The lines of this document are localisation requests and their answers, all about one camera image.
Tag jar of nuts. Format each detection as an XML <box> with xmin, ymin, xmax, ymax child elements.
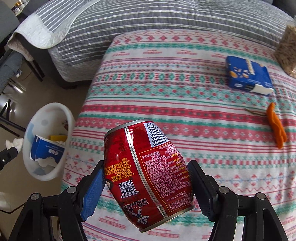
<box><xmin>274</xmin><ymin>24</ymin><xmax>295</xmax><ymax>78</ymax></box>

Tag grey striped quilted cover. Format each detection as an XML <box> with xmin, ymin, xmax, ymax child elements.
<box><xmin>7</xmin><ymin>1</ymin><xmax>292</xmax><ymax>82</ymax></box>

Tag red drink can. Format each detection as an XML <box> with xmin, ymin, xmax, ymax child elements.
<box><xmin>104</xmin><ymin>120</ymin><xmax>194</xmax><ymax>232</ymax></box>

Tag patterned red green tablecloth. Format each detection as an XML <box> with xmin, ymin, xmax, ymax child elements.
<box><xmin>62</xmin><ymin>30</ymin><xmax>295</xmax><ymax>240</ymax></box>

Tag blue milk carton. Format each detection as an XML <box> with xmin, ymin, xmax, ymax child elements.
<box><xmin>226</xmin><ymin>56</ymin><xmax>274</xmax><ymax>95</ymax></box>

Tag grey padded chair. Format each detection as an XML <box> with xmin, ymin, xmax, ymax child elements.
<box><xmin>0</xmin><ymin>0</ymin><xmax>46</xmax><ymax>93</ymax></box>

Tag crumpled white tissue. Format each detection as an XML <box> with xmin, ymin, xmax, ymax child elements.
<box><xmin>5</xmin><ymin>138</ymin><xmax>23</xmax><ymax>153</ymax></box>

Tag blue torn carton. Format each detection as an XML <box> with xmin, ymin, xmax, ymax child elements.
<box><xmin>30</xmin><ymin>135</ymin><xmax>65</xmax><ymax>168</ymax></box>

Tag white patterned trash bin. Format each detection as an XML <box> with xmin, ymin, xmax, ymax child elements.
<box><xmin>23</xmin><ymin>102</ymin><xmax>75</xmax><ymax>181</ymax></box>

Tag yellow green sponge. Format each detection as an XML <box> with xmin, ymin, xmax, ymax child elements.
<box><xmin>49</xmin><ymin>135</ymin><xmax>67</xmax><ymax>142</ymax></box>

